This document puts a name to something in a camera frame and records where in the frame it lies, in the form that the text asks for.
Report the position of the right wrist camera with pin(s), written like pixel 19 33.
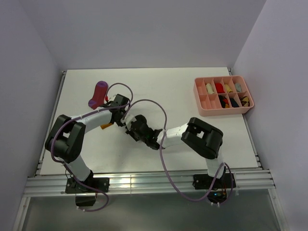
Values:
pixel 127 120

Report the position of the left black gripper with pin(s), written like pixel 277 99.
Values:
pixel 119 123

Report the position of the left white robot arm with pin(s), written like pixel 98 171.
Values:
pixel 66 137

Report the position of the yellow rolled sock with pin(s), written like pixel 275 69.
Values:
pixel 228 88

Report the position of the navy rolled sock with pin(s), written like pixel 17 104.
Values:
pixel 234 103

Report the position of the grey rolled sock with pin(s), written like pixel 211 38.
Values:
pixel 238 87

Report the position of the black orange rolled sock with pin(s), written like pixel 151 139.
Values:
pixel 224 101

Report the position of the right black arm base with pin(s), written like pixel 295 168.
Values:
pixel 218 193

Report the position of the maroon purple orange sock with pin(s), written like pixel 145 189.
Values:
pixel 94 103

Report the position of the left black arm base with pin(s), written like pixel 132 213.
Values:
pixel 86 192

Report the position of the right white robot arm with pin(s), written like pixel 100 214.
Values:
pixel 200 136

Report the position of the argyle rolled sock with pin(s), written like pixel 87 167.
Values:
pixel 245 101

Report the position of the pink divided organizer box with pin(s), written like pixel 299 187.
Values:
pixel 209 104

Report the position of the red rolled sock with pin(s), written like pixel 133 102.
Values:
pixel 219 88

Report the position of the aluminium frame rail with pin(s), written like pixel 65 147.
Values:
pixel 149 182

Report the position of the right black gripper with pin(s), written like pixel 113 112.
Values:
pixel 131 132

